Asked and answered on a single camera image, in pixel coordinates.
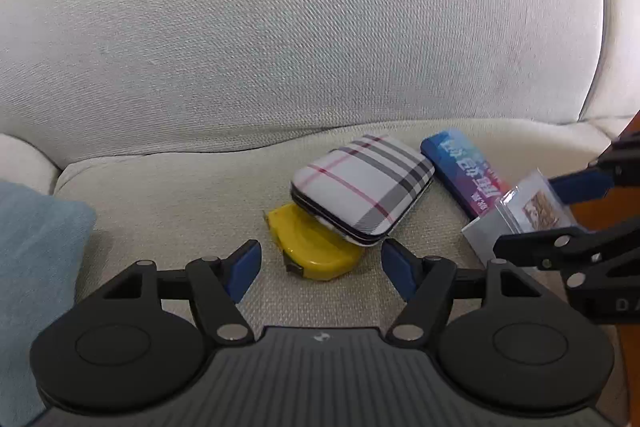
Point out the light blue pillow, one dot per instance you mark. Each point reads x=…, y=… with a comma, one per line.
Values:
x=35, y=282

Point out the yellow tape measure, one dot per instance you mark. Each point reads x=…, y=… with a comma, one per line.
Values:
x=310, y=244

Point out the plaid zip case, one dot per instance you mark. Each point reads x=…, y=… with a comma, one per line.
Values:
x=365, y=187

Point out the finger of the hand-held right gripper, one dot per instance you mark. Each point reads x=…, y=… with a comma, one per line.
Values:
x=580, y=184
x=540, y=244

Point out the blue pink packet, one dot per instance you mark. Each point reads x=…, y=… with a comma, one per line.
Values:
x=462, y=169

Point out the beige fabric sofa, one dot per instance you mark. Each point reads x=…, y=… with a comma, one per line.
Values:
x=300, y=32

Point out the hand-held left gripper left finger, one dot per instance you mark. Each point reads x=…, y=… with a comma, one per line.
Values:
x=245, y=268

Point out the orange cardboard box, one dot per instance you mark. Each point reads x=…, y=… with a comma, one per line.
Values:
x=605, y=213

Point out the clear card case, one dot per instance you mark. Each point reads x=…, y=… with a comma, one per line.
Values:
x=530, y=212

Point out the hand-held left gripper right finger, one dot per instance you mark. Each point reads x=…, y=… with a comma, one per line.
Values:
x=400, y=268

